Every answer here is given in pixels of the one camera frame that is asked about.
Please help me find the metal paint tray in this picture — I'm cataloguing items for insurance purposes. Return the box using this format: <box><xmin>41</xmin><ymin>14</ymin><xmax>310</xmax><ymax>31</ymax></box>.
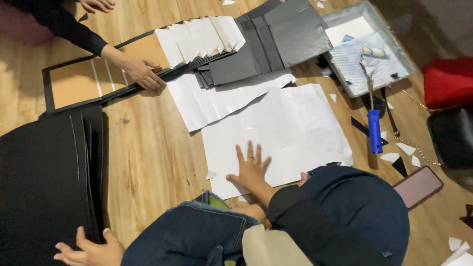
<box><xmin>321</xmin><ymin>1</ymin><xmax>417</xmax><ymax>98</ymax></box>

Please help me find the crumpled white tray liner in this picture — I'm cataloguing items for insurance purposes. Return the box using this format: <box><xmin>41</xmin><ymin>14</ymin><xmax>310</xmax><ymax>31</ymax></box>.
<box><xmin>331</xmin><ymin>33</ymin><xmax>405</xmax><ymax>95</ymax></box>

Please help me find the beige garment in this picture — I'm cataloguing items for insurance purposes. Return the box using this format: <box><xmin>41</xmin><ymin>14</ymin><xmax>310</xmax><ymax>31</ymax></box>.
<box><xmin>242</xmin><ymin>225</ymin><xmax>313</xmax><ymax>266</ymax></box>

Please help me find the black paper strip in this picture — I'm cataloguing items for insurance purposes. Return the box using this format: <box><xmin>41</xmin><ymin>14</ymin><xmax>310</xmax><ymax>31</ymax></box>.
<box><xmin>350</xmin><ymin>116</ymin><xmax>389</xmax><ymax>146</ymax></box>

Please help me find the black bag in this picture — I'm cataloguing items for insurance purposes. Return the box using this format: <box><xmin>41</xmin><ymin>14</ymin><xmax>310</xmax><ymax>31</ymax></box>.
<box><xmin>427</xmin><ymin>106</ymin><xmax>473</xmax><ymax>171</ymax></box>

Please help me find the pile of white paper offcuts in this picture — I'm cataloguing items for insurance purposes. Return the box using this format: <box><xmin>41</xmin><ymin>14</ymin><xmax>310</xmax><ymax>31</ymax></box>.
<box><xmin>439</xmin><ymin>236</ymin><xmax>473</xmax><ymax>266</ymax></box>

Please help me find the person's right hand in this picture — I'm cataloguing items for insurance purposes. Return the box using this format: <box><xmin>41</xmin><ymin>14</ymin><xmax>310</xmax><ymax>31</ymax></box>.
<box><xmin>226</xmin><ymin>140</ymin><xmax>273</xmax><ymax>194</ymax></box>

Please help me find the large white paper sheet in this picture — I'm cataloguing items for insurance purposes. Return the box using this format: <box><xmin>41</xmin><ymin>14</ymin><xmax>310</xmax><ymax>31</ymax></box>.
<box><xmin>201</xmin><ymin>83</ymin><xmax>354</xmax><ymax>201</ymax></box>

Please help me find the creased white paper sheet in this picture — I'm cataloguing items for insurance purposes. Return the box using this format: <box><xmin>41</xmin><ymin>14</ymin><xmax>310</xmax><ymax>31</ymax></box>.
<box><xmin>166</xmin><ymin>69</ymin><xmax>297</xmax><ymax>133</ymax></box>

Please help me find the maroon cloth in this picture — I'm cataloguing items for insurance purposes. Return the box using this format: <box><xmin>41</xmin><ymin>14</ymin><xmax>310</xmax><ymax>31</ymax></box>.
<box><xmin>0</xmin><ymin>2</ymin><xmax>56</xmax><ymax>46</ymax></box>

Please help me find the row of white backed sheets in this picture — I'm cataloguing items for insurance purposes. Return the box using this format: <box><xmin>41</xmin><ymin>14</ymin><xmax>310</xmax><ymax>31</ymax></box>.
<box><xmin>154</xmin><ymin>16</ymin><xmax>246</xmax><ymax>69</ymax></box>

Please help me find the stack of dark grey sheets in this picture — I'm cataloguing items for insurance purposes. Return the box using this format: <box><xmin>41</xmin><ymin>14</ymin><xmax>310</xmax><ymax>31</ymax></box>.
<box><xmin>194</xmin><ymin>0</ymin><xmax>333</xmax><ymax>89</ymax></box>

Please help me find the small white paper sheet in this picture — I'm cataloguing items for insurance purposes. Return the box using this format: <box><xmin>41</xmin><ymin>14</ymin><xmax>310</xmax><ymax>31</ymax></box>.
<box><xmin>325</xmin><ymin>17</ymin><xmax>374</xmax><ymax>47</ymax></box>

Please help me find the black strap with gold chain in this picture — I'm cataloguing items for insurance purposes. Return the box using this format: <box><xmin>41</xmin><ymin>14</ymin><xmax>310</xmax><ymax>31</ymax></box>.
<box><xmin>381</xmin><ymin>87</ymin><xmax>442</xmax><ymax>167</ymax></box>

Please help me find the phone in brown case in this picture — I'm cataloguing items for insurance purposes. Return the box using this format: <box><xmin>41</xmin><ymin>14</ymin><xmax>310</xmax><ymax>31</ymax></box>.
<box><xmin>392</xmin><ymin>165</ymin><xmax>444</xmax><ymax>211</ymax></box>

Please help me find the blue handled paint roller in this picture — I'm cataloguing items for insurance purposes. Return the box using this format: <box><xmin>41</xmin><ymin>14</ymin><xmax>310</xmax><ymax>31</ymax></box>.
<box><xmin>359</xmin><ymin>46</ymin><xmax>391</xmax><ymax>154</ymax></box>

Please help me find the person's left hand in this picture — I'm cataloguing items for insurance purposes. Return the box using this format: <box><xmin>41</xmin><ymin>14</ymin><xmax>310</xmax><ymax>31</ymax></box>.
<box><xmin>53</xmin><ymin>226</ymin><xmax>125</xmax><ymax>266</ymax></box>

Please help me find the red bag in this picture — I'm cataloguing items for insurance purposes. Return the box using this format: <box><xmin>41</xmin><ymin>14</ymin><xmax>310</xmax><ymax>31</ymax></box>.
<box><xmin>422</xmin><ymin>56</ymin><xmax>473</xmax><ymax>111</ymax></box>

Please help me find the stack of black cardboard sheets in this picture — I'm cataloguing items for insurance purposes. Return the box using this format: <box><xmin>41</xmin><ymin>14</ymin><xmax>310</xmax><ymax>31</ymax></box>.
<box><xmin>0</xmin><ymin>105</ymin><xmax>109</xmax><ymax>266</ymax></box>

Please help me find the gold bag chain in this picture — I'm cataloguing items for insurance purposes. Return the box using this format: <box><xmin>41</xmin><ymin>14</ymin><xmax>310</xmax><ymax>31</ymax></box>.
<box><xmin>401</xmin><ymin>89</ymin><xmax>437</xmax><ymax>114</ymax></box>

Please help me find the black framed brown cardboard board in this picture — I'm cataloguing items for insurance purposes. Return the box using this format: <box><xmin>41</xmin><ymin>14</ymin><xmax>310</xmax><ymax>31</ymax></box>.
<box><xmin>42</xmin><ymin>20</ymin><xmax>237</xmax><ymax>113</ymax></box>

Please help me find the person's left leg in jeans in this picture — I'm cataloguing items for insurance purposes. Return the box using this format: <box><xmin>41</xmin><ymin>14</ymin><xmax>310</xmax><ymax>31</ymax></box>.
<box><xmin>121</xmin><ymin>190</ymin><xmax>259</xmax><ymax>266</ymax></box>

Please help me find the black triangular paper scrap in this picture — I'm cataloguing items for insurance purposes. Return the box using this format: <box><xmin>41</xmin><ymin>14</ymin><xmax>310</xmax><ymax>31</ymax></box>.
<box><xmin>392</xmin><ymin>157</ymin><xmax>408</xmax><ymax>177</ymax></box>

